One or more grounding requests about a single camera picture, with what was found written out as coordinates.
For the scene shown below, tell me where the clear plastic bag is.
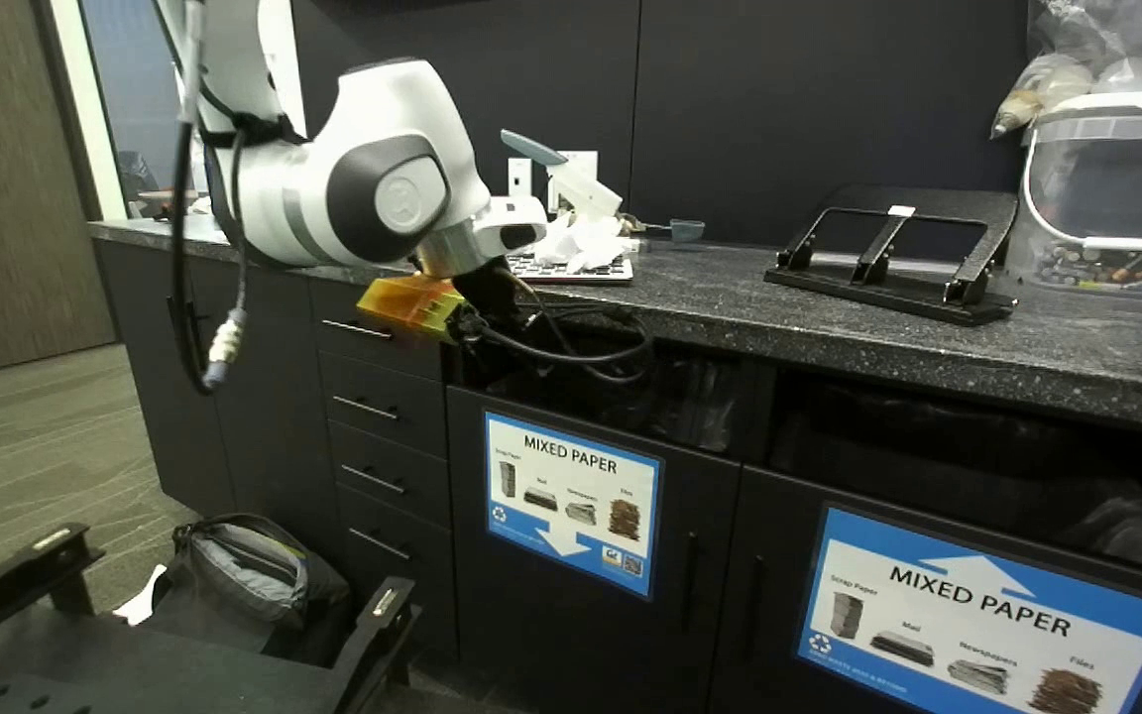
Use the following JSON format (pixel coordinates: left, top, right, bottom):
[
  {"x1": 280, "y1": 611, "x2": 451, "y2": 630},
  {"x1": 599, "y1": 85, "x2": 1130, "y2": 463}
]
[{"x1": 989, "y1": 0, "x2": 1142, "y2": 144}]

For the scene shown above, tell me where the small grey block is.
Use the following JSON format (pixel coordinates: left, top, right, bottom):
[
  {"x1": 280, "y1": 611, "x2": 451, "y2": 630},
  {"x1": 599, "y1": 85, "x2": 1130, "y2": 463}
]
[{"x1": 660, "y1": 216, "x2": 711, "y2": 246}]

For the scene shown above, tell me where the white window frame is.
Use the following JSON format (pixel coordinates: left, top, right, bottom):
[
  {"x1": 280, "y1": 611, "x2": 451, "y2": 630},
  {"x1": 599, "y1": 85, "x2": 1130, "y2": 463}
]
[{"x1": 38, "y1": 0, "x2": 132, "y2": 228}]

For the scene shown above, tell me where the black cabinet door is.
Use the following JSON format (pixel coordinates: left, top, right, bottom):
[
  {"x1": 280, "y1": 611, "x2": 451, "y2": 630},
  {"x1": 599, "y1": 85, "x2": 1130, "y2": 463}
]
[
  {"x1": 181, "y1": 269, "x2": 337, "y2": 549},
  {"x1": 94, "y1": 241, "x2": 196, "y2": 514}
]

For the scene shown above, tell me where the black trash bag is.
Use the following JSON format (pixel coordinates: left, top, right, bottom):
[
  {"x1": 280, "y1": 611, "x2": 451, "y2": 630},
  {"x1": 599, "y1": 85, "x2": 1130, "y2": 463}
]
[
  {"x1": 765, "y1": 374, "x2": 1142, "y2": 579},
  {"x1": 484, "y1": 333, "x2": 776, "y2": 459}
]

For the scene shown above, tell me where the clear plastic container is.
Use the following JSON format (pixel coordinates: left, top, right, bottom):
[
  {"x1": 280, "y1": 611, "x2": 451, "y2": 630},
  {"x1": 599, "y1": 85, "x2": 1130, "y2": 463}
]
[{"x1": 1021, "y1": 85, "x2": 1142, "y2": 299}]

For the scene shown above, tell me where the black cabinet drawer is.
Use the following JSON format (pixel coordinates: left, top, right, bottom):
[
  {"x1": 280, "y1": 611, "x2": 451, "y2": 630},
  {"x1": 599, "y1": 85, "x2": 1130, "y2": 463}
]
[
  {"x1": 327, "y1": 427, "x2": 451, "y2": 526},
  {"x1": 319, "y1": 353, "x2": 448, "y2": 452},
  {"x1": 328, "y1": 496, "x2": 456, "y2": 667},
  {"x1": 315, "y1": 311, "x2": 448, "y2": 385}
]

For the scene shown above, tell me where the silver drawer handle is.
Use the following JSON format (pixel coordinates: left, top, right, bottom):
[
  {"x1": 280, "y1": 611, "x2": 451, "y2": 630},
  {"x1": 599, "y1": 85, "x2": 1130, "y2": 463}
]
[
  {"x1": 346, "y1": 522, "x2": 415, "y2": 569},
  {"x1": 328, "y1": 388, "x2": 405, "y2": 427},
  {"x1": 333, "y1": 459, "x2": 413, "y2": 501}
]

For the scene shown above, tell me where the black plastic cart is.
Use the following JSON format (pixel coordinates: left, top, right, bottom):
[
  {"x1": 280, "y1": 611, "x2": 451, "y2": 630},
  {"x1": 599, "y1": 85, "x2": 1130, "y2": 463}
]
[{"x1": 0, "y1": 518, "x2": 424, "y2": 714}]

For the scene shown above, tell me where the white paper scrap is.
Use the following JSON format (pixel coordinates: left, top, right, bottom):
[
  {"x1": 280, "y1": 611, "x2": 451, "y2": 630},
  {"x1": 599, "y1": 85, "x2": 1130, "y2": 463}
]
[{"x1": 110, "y1": 565, "x2": 171, "y2": 630}]

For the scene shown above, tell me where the blue sign with upward arrow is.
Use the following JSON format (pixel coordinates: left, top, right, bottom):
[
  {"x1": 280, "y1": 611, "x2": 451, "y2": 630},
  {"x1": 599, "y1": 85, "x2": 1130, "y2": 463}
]
[{"x1": 792, "y1": 504, "x2": 1142, "y2": 714}]

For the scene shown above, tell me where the black tablet stand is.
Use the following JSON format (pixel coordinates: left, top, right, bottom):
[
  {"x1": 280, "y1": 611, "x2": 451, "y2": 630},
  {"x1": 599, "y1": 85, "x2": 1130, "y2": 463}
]
[{"x1": 763, "y1": 197, "x2": 1022, "y2": 331}]

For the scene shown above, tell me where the orange wrist camera box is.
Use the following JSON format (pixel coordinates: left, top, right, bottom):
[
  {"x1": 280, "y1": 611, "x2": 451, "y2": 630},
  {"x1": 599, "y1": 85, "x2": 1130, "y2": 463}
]
[{"x1": 352, "y1": 269, "x2": 473, "y2": 340}]

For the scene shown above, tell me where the grey black backpack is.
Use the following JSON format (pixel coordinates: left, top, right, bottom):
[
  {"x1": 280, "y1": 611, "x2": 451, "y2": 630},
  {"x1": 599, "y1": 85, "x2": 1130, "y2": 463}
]
[{"x1": 152, "y1": 513, "x2": 356, "y2": 667}]

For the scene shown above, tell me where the white paper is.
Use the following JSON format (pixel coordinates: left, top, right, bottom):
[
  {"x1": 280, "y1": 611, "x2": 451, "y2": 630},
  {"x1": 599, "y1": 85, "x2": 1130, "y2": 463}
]
[
  {"x1": 554, "y1": 175, "x2": 637, "y2": 249},
  {"x1": 534, "y1": 234, "x2": 637, "y2": 279}
]

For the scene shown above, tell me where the black bin door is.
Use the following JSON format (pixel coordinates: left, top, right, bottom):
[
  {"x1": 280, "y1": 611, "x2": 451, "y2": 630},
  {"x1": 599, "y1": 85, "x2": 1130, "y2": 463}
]
[
  {"x1": 707, "y1": 452, "x2": 1142, "y2": 714},
  {"x1": 446, "y1": 380, "x2": 746, "y2": 714}
]

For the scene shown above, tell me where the blue sign with downward arrow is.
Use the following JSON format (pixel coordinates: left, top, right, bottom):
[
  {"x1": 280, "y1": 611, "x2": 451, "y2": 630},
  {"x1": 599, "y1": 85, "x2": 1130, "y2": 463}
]
[{"x1": 480, "y1": 410, "x2": 665, "y2": 604}]

